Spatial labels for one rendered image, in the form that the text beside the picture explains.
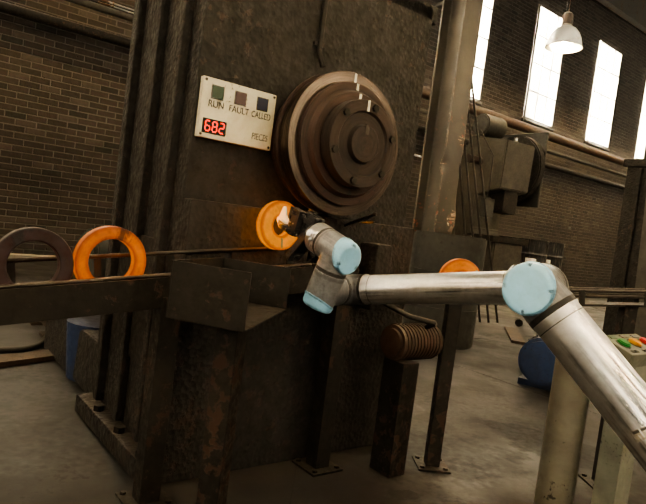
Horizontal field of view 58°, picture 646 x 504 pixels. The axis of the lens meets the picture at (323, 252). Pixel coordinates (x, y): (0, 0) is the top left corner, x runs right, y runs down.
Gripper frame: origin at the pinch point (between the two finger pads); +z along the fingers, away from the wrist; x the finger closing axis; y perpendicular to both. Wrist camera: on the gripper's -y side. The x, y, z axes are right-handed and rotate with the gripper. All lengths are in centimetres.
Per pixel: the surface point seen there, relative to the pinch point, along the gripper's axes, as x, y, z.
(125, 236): 49.1, -7.9, -4.4
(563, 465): -79, -49, -78
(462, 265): -69, -4, -21
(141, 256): 44.3, -12.8, -5.7
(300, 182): -3.6, 12.8, -0.1
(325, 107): -7.1, 36.7, 2.8
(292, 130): 1.7, 27.5, 4.0
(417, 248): -242, -58, 155
